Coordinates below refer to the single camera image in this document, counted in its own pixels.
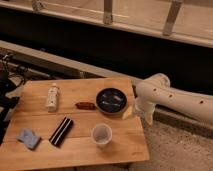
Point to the metal bracket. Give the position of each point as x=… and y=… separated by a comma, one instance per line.
x=107, y=16
x=172, y=16
x=36, y=5

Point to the metal bracket right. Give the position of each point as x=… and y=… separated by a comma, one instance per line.
x=172, y=16

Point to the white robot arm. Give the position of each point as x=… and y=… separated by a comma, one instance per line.
x=157, y=90

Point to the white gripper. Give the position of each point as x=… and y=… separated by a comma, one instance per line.
x=141, y=108

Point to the white plastic bottle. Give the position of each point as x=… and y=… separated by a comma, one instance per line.
x=52, y=98

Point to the metal bracket middle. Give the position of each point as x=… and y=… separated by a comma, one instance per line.
x=107, y=16

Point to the dark red pepper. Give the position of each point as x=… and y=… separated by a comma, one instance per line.
x=85, y=105

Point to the dark ceramic bowl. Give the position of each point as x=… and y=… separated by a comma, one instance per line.
x=111, y=101

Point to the blue cloth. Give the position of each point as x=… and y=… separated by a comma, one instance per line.
x=28, y=138

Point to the metal bracket left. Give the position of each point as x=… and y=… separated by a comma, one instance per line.
x=36, y=5

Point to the wooden board table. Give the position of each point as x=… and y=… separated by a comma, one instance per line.
x=77, y=149

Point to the black striped box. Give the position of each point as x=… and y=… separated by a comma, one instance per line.
x=60, y=133

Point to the black equipment at left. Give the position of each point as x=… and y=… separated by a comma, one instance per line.
x=8, y=83

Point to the grey metal rail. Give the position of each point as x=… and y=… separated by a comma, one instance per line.
x=57, y=63

